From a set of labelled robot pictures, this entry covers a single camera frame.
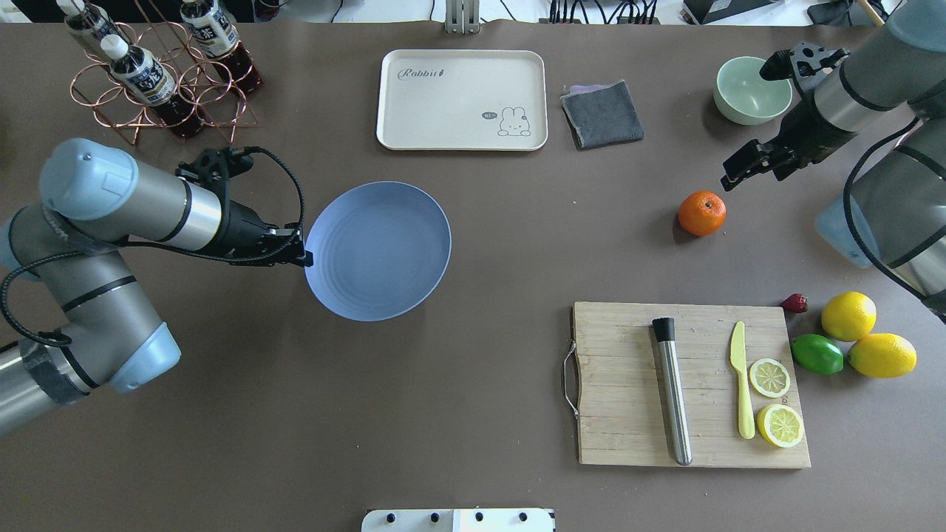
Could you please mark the copper wire bottle rack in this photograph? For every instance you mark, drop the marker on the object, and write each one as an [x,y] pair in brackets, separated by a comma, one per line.
[180,76]

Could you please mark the whole lemon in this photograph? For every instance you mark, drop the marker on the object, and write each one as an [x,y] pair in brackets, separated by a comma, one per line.
[883,355]
[850,316]

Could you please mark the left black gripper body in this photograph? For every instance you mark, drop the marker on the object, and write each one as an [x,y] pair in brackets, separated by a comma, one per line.
[242,226]

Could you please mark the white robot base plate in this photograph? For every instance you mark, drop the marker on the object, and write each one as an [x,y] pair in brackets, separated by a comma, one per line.
[460,519]

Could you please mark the cream rabbit tray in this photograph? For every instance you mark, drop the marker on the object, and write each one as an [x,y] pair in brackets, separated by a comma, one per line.
[462,100]

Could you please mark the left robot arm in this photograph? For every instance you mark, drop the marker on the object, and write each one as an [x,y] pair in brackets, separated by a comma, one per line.
[82,317]

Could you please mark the lemon slice lower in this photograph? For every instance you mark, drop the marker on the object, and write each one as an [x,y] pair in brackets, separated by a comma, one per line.
[780,425]

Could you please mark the steel muddler black tip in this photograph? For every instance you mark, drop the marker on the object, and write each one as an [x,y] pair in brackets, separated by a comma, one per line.
[665,336]

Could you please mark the tea bottle front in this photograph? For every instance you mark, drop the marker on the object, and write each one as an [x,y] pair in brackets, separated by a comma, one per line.
[151,84]

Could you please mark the tea bottle back right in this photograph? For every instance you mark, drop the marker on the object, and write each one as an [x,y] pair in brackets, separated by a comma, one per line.
[215,34]

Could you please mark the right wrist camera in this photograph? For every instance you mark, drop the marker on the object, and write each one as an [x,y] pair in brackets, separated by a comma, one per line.
[805,64]

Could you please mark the blue round plate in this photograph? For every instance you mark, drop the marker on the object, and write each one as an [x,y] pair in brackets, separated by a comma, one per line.
[378,251]

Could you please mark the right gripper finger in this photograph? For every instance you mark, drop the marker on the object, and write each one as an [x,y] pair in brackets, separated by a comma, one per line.
[751,159]

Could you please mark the lemon slice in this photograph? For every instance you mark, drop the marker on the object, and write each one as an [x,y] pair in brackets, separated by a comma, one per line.
[780,425]
[769,378]

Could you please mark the tea bottle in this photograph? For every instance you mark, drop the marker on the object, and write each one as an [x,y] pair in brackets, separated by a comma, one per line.
[151,84]
[215,34]
[88,24]

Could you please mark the tea bottle back left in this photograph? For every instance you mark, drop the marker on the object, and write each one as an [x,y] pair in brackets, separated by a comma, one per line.
[88,24]

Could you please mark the whole lemon upper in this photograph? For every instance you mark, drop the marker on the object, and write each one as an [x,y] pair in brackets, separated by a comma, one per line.
[850,316]

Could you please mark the grey folded cloth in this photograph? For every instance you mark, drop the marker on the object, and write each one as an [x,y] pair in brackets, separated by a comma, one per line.
[602,115]

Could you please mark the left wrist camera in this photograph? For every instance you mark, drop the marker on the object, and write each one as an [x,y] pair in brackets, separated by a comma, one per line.
[214,168]

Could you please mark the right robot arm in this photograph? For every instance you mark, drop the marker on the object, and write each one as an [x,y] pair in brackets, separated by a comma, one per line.
[890,213]

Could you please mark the light green bowl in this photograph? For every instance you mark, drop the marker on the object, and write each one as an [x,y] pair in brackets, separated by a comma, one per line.
[744,97]

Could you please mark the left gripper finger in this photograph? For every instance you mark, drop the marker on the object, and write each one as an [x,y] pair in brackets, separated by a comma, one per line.
[304,260]

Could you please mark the bamboo cutting board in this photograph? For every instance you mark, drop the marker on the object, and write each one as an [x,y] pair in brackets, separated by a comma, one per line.
[622,414]

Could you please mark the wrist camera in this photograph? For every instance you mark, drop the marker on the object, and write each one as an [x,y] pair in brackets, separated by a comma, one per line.
[805,64]
[214,168]

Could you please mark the lemon slice upper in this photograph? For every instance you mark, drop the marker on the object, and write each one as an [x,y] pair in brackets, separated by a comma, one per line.
[769,378]

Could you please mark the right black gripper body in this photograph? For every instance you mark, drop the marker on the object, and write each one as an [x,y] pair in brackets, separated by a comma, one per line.
[811,127]

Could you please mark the orange fruit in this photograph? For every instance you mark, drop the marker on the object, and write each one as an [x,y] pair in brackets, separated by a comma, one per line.
[702,213]

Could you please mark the small red strawberry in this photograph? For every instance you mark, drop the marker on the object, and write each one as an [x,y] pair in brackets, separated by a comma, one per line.
[796,303]

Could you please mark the yellow plastic knife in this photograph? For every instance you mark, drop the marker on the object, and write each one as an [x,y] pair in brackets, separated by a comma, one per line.
[737,359]

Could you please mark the whole lemon lower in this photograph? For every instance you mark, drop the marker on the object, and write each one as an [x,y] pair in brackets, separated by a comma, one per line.
[883,355]

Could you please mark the green lime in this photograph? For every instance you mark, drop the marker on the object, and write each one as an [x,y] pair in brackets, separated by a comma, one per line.
[817,354]

